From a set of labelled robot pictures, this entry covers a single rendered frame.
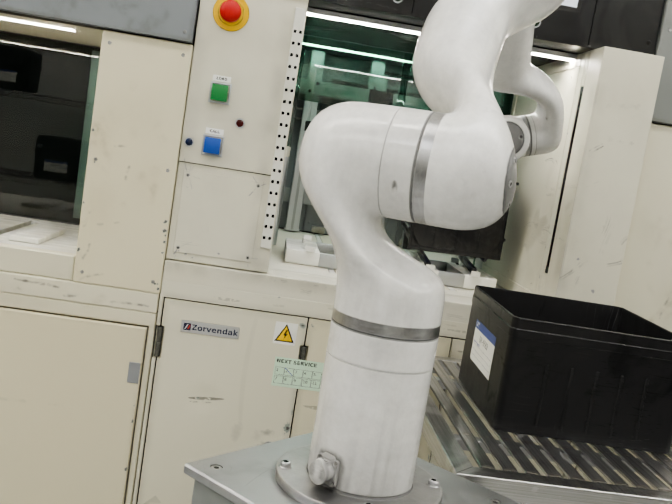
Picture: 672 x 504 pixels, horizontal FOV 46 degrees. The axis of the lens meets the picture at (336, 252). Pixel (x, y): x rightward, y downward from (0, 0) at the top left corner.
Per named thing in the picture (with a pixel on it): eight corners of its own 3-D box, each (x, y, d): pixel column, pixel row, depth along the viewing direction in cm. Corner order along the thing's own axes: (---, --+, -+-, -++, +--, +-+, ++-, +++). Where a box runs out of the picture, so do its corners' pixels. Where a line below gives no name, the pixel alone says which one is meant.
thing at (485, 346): (456, 376, 145) (473, 284, 143) (603, 397, 147) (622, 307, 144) (492, 430, 117) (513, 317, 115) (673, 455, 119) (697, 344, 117)
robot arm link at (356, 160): (426, 348, 81) (468, 112, 78) (260, 309, 86) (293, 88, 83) (448, 329, 92) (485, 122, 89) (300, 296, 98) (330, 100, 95)
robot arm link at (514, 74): (569, -14, 131) (551, 132, 154) (473, -1, 131) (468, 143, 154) (587, 14, 125) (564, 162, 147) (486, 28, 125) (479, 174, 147)
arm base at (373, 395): (371, 543, 77) (403, 359, 75) (240, 469, 89) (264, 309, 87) (472, 498, 92) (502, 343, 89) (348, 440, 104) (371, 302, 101)
